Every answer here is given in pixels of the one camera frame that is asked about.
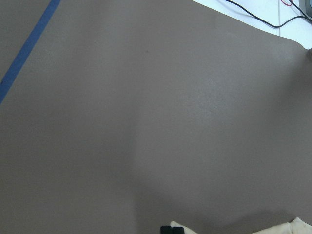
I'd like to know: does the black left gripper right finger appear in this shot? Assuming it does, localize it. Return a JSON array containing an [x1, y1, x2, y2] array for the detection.
[[172, 227, 185, 234]]

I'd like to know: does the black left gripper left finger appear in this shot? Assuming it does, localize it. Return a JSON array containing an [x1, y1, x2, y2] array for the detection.
[[160, 226, 172, 234]]

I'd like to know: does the beige long-sleeve printed shirt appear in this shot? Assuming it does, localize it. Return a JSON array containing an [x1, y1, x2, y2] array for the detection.
[[170, 217, 312, 234]]

